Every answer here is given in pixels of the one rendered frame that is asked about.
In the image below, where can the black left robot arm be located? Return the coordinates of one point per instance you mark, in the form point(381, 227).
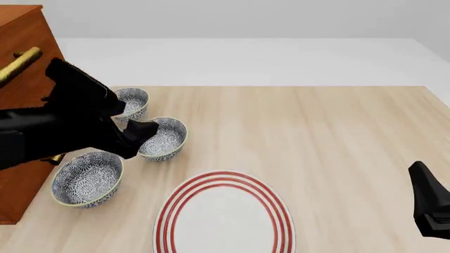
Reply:
point(24, 137)

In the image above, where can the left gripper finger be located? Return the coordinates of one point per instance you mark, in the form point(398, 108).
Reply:
point(115, 105)
point(140, 131)

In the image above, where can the small patterned blue-white bowl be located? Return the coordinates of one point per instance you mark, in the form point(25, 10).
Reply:
point(135, 101)

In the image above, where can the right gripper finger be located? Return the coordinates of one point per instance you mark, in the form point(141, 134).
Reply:
point(429, 189)

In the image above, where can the wooden cabinet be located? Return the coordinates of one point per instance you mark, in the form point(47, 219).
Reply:
point(24, 34)

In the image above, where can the white plate with red rings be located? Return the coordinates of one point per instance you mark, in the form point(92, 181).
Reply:
point(221, 216)

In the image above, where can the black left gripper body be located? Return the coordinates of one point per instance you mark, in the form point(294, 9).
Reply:
point(82, 110)

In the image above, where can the large patterned blue-white bowl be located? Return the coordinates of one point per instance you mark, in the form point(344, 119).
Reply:
point(88, 179)

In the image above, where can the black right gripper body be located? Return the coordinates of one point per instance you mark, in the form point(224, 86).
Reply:
point(436, 224)

